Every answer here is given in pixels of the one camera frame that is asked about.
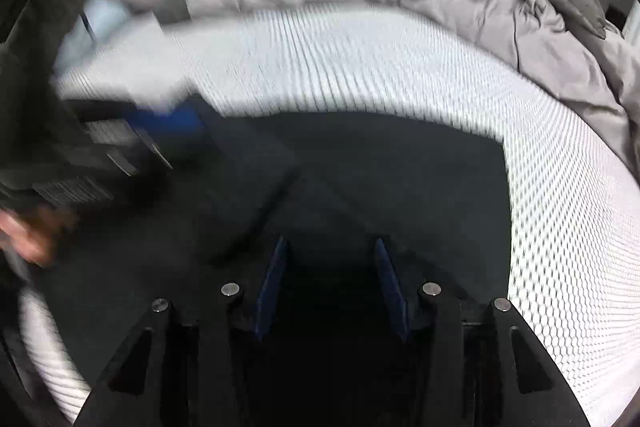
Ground black pants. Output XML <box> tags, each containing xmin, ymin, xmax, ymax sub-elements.
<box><xmin>20</xmin><ymin>109</ymin><xmax>512</xmax><ymax>427</ymax></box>

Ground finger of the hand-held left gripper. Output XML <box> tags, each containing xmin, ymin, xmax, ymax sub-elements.
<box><xmin>125</xmin><ymin>92</ymin><xmax>226</xmax><ymax>172</ymax></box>

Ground person's left hand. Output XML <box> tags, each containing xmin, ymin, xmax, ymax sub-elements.
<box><xmin>0</xmin><ymin>206</ymin><xmax>78</xmax><ymax>267</ymax></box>

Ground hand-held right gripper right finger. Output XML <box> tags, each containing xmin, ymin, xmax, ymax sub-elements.
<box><xmin>374</xmin><ymin>237</ymin><xmax>593</xmax><ymax>427</ymax></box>

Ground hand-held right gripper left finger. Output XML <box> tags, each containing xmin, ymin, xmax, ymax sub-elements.
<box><xmin>72</xmin><ymin>236</ymin><xmax>292</xmax><ymax>427</ymax></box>

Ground light blue pillow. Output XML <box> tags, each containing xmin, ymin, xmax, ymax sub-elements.
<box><xmin>55</xmin><ymin>0</ymin><xmax>132</xmax><ymax>78</ymax></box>

